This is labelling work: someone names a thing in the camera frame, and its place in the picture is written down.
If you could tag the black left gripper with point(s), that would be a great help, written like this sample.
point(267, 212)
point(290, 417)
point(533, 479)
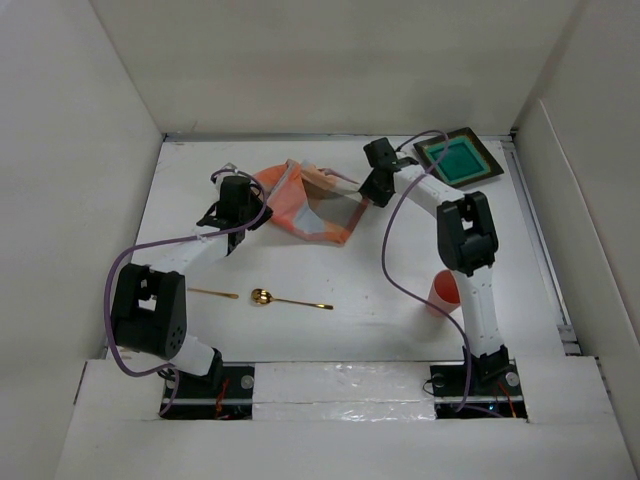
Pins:
point(265, 216)

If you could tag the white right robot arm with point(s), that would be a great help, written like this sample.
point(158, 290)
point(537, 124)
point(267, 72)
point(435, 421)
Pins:
point(466, 240)

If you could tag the gold spoon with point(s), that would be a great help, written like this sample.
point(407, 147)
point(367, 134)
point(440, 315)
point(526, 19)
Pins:
point(263, 297)

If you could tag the orange grey checkered cloth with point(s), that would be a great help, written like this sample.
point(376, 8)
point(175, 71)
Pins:
point(314, 204)

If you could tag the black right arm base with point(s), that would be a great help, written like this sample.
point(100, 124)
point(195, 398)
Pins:
point(457, 395)

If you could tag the gold fork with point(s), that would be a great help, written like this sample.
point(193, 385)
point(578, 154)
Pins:
point(233, 296)

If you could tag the coral plastic cup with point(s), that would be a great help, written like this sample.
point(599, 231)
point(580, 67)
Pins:
point(443, 296)

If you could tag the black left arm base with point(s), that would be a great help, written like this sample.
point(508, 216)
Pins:
point(230, 399)

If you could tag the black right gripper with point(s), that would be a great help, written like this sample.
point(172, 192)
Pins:
point(367, 189)

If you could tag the green square ceramic plate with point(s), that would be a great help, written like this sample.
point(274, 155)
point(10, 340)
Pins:
point(460, 158)

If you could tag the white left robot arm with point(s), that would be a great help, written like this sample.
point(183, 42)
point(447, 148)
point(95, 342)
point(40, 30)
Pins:
point(145, 297)

